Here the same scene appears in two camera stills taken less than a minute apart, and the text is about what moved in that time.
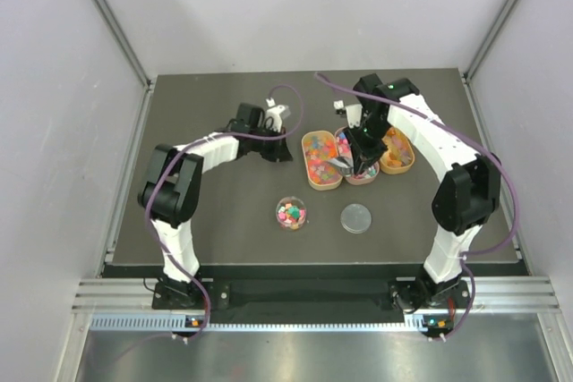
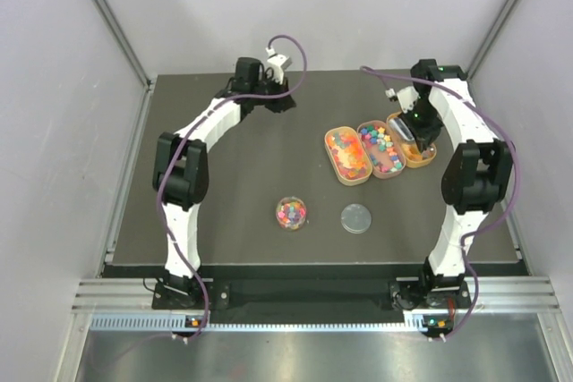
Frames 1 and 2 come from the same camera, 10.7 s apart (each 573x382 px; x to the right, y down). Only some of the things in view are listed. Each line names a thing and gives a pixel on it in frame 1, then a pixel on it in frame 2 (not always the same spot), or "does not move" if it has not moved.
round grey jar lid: x=355 y=218 does not move
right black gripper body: x=367 y=139 -> x=423 y=121
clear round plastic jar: x=291 y=213 does not move
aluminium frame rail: x=494 y=294 does not move
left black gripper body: x=275 y=148 -> x=281 y=98
